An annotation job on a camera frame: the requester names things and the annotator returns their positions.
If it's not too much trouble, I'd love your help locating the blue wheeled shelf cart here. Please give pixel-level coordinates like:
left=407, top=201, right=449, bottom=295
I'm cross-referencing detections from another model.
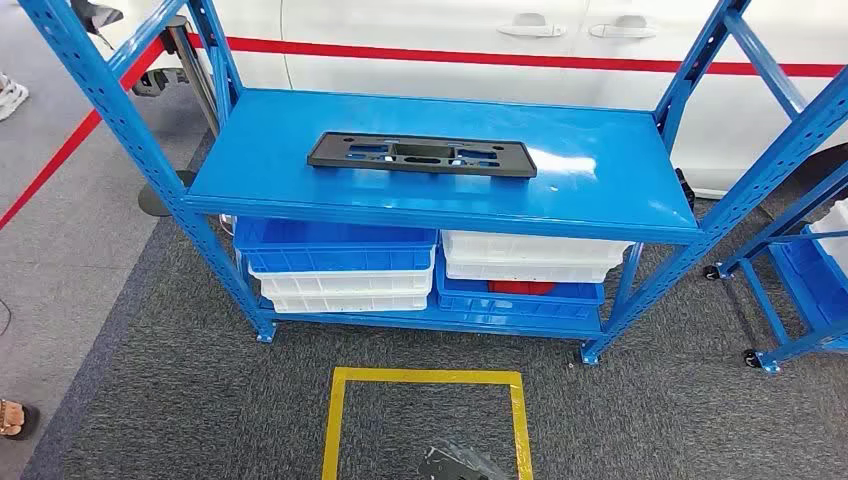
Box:
left=703, top=168, right=848, bottom=376

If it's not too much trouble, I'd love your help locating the red item in bin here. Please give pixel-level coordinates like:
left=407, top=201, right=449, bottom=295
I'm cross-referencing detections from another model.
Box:
left=488, top=280, right=556, bottom=297

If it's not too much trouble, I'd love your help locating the white car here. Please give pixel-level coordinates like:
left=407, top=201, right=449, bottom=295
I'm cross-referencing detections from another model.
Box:
left=69, top=0, right=848, bottom=200

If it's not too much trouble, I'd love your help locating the pole stand with round base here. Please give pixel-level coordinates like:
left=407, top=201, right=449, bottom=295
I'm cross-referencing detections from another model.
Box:
left=137, top=170, right=199, bottom=219

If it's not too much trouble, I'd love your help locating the person's foot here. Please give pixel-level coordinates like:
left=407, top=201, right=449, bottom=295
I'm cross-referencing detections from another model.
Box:
left=0, top=71, right=31, bottom=124
left=0, top=397, right=41, bottom=442

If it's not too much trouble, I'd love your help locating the black plastic plate bracket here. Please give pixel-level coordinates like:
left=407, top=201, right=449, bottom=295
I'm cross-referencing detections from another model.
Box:
left=306, top=131, right=539, bottom=179

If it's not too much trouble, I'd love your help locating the blue metal shelf rack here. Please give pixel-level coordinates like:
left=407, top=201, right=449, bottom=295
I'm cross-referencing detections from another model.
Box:
left=18, top=0, right=848, bottom=367

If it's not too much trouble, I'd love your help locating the red barrier belt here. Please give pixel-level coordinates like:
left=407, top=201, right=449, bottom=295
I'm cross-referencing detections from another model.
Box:
left=0, top=36, right=167, bottom=233
left=187, top=33, right=848, bottom=79

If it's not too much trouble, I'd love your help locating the white car door handle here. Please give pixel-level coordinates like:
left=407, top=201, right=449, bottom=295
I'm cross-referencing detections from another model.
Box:
left=588, top=15, right=658, bottom=40
left=496, top=13, right=568, bottom=39

